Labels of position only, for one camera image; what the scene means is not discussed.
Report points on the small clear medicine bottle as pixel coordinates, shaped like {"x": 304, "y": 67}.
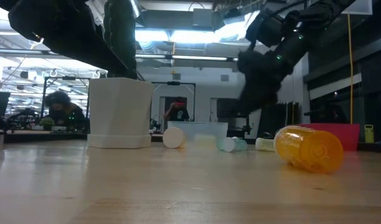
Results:
{"x": 265, "y": 144}

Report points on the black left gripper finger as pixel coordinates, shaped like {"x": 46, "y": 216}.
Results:
{"x": 111, "y": 67}

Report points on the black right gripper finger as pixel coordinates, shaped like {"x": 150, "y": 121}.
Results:
{"x": 249, "y": 93}
{"x": 269, "y": 91}

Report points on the small green potted plant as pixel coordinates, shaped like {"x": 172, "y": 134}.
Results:
{"x": 47, "y": 122}

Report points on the white hexagonal plant pot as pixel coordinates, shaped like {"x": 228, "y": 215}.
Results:
{"x": 119, "y": 109}

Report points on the teal medicine bottle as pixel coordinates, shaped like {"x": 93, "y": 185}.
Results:
{"x": 231, "y": 144}

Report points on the clear plastic bin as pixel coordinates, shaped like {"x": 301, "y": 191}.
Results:
{"x": 209, "y": 127}

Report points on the red plastic bin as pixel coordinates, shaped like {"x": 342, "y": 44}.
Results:
{"x": 349, "y": 135}

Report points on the green cactus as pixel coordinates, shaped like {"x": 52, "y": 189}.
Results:
{"x": 120, "y": 31}

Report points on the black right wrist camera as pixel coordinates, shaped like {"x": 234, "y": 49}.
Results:
{"x": 265, "y": 28}

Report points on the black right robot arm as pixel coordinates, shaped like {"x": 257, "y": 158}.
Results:
{"x": 327, "y": 9}

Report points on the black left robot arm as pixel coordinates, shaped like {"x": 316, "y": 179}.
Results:
{"x": 10, "y": 3}

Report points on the black gantry frame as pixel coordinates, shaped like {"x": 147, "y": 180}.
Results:
{"x": 69, "y": 78}
{"x": 173, "y": 83}

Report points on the yellow green container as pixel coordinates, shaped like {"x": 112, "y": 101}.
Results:
{"x": 368, "y": 134}

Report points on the person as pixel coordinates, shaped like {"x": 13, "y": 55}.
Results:
{"x": 64, "y": 113}
{"x": 178, "y": 113}

